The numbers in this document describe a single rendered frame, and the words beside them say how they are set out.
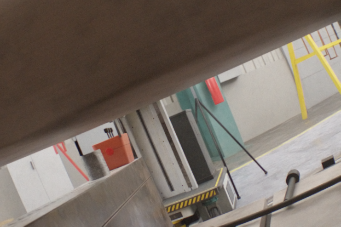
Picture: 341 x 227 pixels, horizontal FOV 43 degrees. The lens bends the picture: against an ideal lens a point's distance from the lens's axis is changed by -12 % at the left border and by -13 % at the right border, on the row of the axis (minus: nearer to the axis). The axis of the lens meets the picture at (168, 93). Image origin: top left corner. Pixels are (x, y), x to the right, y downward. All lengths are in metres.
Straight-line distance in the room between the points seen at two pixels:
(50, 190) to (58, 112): 6.79
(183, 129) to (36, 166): 4.69
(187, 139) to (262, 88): 6.28
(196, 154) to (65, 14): 2.48
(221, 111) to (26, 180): 3.43
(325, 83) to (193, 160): 7.32
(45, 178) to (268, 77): 4.82
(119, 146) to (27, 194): 5.83
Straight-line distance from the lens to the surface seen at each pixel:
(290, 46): 7.91
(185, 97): 8.76
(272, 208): 1.69
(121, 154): 1.99
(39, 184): 7.74
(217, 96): 7.67
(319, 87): 10.30
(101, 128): 8.40
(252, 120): 9.33
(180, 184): 3.29
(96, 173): 1.61
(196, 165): 3.37
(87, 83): 0.95
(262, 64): 9.72
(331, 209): 1.43
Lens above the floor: 0.75
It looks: 4 degrees up
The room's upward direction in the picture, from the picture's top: 23 degrees counter-clockwise
